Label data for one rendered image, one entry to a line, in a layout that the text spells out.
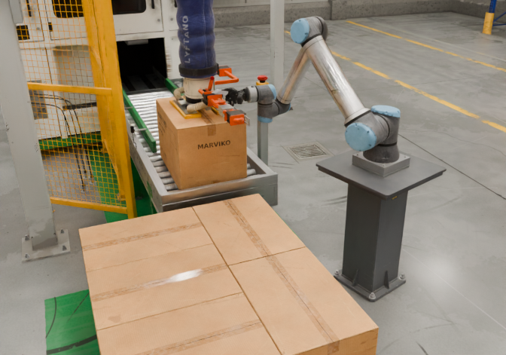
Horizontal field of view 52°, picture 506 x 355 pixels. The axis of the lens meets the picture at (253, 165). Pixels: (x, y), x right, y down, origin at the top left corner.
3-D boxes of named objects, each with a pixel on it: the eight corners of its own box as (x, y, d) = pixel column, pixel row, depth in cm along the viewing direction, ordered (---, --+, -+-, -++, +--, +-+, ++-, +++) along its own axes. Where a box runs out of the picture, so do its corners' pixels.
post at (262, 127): (257, 212, 386) (255, 81, 345) (265, 210, 389) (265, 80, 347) (260, 216, 381) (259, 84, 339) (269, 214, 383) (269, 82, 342)
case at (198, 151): (160, 156, 346) (155, 98, 329) (217, 148, 359) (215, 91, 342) (181, 194, 295) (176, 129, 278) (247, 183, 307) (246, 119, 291)
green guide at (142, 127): (109, 93, 483) (108, 84, 479) (120, 91, 486) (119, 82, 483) (141, 154, 347) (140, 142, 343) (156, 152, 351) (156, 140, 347)
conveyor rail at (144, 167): (108, 108, 488) (105, 89, 480) (113, 108, 490) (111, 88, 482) (163, 225, 292) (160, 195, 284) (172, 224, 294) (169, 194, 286)
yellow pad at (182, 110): (169, 102, 321) (169, 95, 319) (185, 101, 324) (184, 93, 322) (184, 119, 292) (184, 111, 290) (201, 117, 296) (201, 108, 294)
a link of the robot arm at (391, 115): (403, 138, 274) (406, 106, 266) (386, 147, 262) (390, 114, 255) (377, 131, 283) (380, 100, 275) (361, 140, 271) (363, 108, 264)
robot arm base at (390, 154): (374, 146, 289) (376, 130, 285) (405, 155, 278) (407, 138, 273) (356, 156, 277) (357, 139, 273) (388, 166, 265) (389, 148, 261)
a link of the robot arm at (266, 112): (278, 120, 305) (278, 100, 300) (265, 125, 297) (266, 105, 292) (266, 117, 311) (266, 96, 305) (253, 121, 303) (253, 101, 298)
